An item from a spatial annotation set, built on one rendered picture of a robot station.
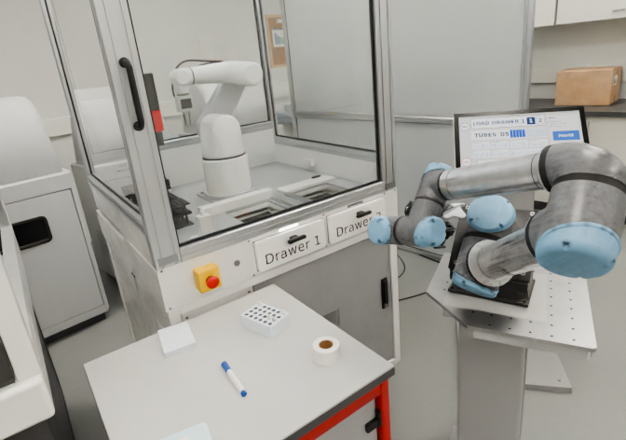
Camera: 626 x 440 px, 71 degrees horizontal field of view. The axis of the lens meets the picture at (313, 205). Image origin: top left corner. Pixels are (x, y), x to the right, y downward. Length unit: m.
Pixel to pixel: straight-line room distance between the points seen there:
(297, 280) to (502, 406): 0.79
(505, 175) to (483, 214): 0.26
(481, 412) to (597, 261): 0.95
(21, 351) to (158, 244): 0.44
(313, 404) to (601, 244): 0.67
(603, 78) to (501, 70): 1.57
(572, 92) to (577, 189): 3.50
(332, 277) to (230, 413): 0.82
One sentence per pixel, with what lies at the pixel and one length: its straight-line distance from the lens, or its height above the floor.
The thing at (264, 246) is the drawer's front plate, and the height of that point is 0.91.
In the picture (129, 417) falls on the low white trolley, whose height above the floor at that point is 0.76.
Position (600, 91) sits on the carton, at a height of 1.01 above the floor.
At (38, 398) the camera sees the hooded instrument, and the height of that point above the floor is 0.86.
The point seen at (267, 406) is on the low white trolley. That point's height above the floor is 0.76.
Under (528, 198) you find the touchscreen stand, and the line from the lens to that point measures 2.13.
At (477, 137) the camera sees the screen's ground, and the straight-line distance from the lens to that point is 2.03.
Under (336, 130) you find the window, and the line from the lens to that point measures 1.63.
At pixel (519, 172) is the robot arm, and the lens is 0.96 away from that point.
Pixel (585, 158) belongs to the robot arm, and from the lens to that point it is 0.87.
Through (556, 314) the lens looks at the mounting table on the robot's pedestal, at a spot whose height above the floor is 0.76.
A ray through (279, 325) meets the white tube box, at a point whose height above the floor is 0.78.
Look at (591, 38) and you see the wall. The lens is 4.72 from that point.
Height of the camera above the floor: 1.50
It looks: 19 degrees down
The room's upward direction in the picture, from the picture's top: 6 degrees counter-clockwise
